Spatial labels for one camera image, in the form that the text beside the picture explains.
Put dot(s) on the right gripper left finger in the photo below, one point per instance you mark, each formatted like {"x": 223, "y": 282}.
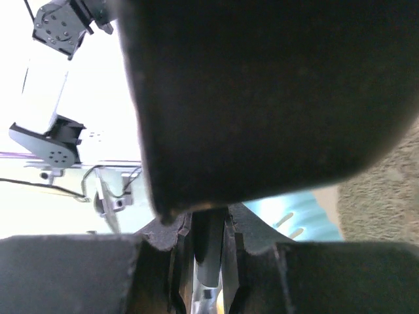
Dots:
{"x": 147, "y": 272}

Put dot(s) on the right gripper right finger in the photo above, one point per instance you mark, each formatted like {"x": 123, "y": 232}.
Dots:
{"x": 265, "y": 272}

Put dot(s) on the teal litter box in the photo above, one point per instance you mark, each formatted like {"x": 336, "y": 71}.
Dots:
{"x": 297, "y": 216}

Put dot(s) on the black litter scoop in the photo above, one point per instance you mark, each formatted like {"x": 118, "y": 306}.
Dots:
{"x": 240, "y": 100}

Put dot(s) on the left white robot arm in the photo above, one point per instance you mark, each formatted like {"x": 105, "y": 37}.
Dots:
{"x": 59, "y": 28}

